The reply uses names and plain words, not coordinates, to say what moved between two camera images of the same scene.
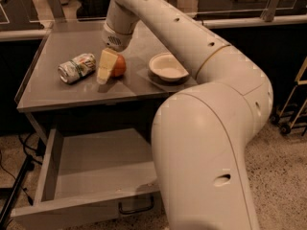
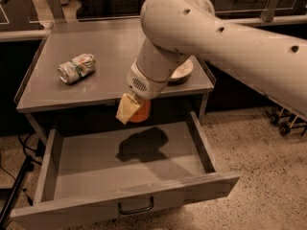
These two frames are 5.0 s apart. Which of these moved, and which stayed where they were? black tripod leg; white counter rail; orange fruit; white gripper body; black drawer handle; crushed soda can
Moved: orange fruit; white gripper body
Stayed: crushed soda can; white counter rail; black tripod leg; black drawer handle
